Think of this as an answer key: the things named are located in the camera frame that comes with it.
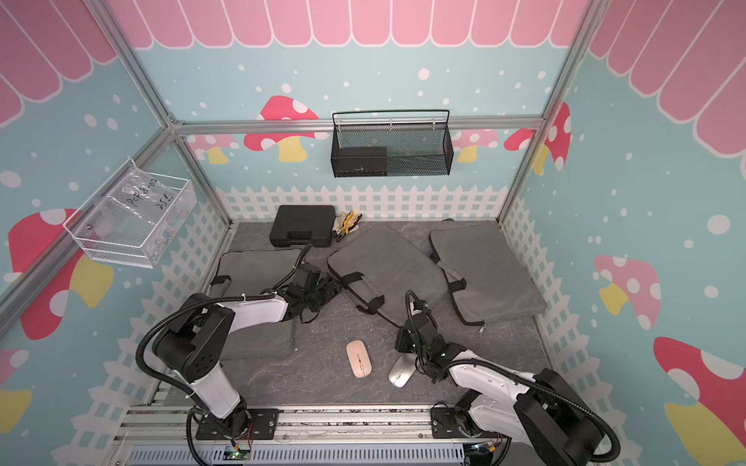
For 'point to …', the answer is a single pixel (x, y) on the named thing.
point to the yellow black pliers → (348, 223)
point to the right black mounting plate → (445, 425)
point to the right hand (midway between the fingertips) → (397, 332)
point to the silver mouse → (403, 369)
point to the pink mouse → (359, 359)
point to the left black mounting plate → (263, 426)
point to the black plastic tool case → (303, 224)
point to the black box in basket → (369, 161)
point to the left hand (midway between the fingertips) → (339, 293)
